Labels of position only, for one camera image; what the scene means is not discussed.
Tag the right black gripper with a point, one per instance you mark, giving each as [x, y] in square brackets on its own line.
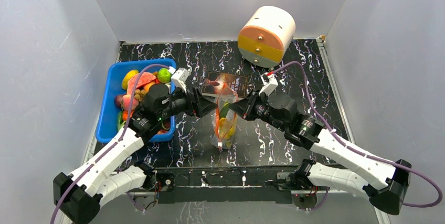
[252, 106]

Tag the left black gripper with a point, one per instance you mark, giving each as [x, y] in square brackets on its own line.
[203, 106]

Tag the dark green toy avocado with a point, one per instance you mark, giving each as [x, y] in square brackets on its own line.
[223, 111]

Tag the clear zip top bag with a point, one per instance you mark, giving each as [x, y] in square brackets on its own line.
[220, 100]

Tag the yellow toy banana bunch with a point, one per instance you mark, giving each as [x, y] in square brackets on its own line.
[226, 130]

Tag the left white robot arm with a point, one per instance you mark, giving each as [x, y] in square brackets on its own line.
[81, 194]

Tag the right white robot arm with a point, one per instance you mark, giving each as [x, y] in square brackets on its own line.
[382, 184]

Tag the dark paperback book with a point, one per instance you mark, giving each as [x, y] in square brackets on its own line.
[216, 83]

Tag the green toy lime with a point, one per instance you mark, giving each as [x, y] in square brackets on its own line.
[164, 75]

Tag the pink toy watermelon slice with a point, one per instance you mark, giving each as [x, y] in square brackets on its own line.
[139, 80]

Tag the pink toy peach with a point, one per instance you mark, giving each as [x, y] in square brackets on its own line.
[128, 103]

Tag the round three-drawer cabinet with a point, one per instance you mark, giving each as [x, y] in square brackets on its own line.
[265, 37]

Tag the yellow toy mango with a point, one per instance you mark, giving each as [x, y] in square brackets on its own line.
[129, 75]

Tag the blue plastic bin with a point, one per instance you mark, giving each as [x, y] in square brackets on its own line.
[107, 127]

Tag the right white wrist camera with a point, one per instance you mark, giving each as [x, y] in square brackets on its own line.
[269, 82]

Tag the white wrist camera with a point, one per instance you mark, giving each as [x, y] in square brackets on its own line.
[269, 82]
[179, 77]

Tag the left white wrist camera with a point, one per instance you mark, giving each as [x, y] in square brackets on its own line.
[179, 77]

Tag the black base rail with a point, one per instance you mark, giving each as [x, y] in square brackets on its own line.
[232, 184]

